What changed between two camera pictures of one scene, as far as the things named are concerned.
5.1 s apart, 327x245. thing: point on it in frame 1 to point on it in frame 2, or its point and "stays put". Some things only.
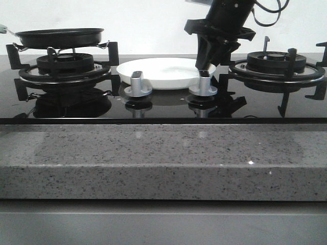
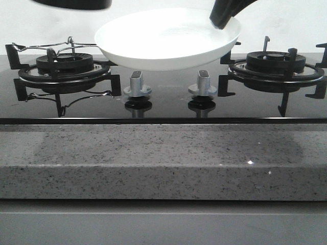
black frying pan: (60, 38) to (85, 4)
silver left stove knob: (136, 89) stays put
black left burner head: (65, 64) stays put
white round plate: (164, 73) to (164, 38)
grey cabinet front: (51, 222) stays put
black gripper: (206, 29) to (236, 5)
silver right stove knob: (204, 89) stays put
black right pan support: (291, 78) stays put
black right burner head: (274, 62) stays put
